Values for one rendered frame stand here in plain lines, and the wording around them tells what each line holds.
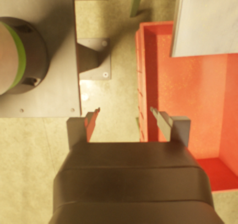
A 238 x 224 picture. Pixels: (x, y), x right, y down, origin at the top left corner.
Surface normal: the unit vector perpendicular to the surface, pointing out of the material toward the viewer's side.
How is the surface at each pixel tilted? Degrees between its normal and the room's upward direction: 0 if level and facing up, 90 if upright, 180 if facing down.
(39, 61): 66
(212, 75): 0
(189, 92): 0
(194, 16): 30
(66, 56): 0
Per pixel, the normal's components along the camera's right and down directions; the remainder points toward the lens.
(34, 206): 0.00, 0.25
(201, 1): 0.04, 0.70
